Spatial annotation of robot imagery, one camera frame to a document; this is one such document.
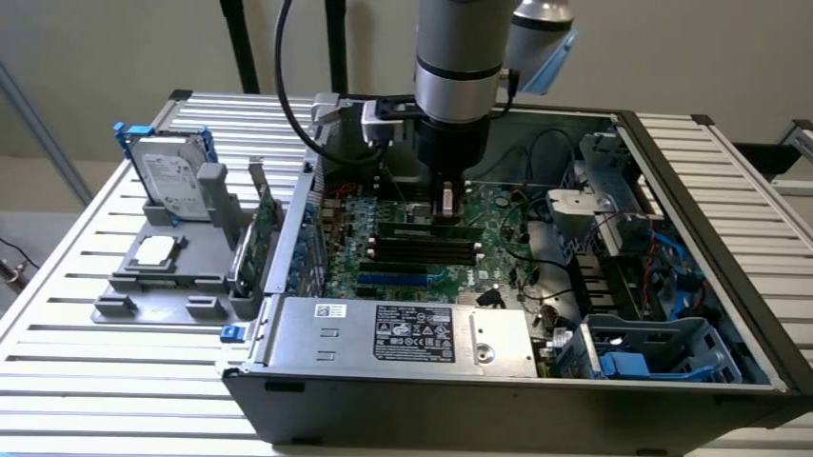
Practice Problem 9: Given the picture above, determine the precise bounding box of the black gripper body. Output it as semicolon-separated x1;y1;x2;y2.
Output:
415;115;491;180

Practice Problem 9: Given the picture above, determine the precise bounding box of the green RAM stick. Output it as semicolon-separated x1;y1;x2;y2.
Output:
393;223;485;240

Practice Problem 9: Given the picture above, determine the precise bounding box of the black RAM slot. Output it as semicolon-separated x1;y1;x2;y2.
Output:
366;236;485;248
362;251;482;266
365;244;483;257

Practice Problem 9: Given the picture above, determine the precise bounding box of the blue expansion slot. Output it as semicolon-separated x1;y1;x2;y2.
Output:
355;272;430;289

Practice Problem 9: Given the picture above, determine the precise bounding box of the black expansion slot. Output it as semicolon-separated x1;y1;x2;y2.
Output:
354;287;414;300

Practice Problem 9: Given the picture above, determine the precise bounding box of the silver CPU socket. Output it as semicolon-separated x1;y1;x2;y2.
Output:
393;202;439;225

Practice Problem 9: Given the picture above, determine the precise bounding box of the green motherboard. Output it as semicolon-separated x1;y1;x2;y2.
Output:
284;176;561;306

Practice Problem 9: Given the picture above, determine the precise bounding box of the black open PC case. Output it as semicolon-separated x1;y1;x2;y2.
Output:
220;92;813;448

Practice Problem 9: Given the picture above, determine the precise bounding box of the silver disk bay cage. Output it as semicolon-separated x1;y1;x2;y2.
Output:
546;131;669;258

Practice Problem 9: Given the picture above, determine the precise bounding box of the black stand pole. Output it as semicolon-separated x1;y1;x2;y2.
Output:
219;0;262;94
323;0;351;94

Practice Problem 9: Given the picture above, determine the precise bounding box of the silver power supply unit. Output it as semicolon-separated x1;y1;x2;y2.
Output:
263;297;541;380

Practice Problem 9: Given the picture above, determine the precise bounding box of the green graphics card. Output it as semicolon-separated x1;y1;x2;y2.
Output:
228;159;280;299

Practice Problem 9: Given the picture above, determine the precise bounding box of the silver hard disk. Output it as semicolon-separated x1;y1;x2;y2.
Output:
135;137;212;223

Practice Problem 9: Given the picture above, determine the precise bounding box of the grey parts rack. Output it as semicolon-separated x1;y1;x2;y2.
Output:
91;164;262;326

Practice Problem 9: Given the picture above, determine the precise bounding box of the silver CPU chip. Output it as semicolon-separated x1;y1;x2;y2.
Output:
135;236;176;266

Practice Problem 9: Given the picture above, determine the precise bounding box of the grey slatted metal table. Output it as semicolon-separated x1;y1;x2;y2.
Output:
0;89;813;457

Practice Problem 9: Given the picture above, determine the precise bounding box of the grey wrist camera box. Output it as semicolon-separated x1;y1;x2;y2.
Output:
311;92;422;144

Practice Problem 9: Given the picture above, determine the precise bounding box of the black internal cable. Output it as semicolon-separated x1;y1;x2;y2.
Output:
511;128;583;191

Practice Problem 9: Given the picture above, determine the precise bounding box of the black camera cable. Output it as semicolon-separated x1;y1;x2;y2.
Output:
274;0;390;168

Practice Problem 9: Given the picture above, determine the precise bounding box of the red black power wire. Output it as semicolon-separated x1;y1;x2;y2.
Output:
590;211;669;296

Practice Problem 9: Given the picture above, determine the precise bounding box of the blue data wire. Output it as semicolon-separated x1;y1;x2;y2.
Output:
641;228;710;329

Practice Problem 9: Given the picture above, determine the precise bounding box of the blue disk carrier frame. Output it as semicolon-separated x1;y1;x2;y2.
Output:
112;122;222;225

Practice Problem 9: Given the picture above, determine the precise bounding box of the blue grey drive bracket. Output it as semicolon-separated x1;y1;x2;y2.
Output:
578;312;745;383

